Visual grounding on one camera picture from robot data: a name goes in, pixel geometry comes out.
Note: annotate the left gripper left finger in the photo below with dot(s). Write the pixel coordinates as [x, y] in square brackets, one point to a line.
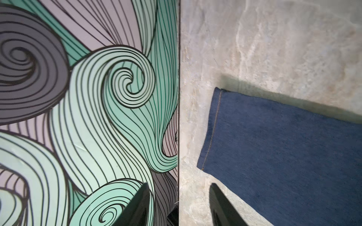
[136, 212]

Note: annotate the blue denim trousers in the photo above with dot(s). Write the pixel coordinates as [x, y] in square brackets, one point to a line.
[294, 167]

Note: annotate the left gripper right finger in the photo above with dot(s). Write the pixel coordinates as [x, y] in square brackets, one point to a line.
[222, 211]

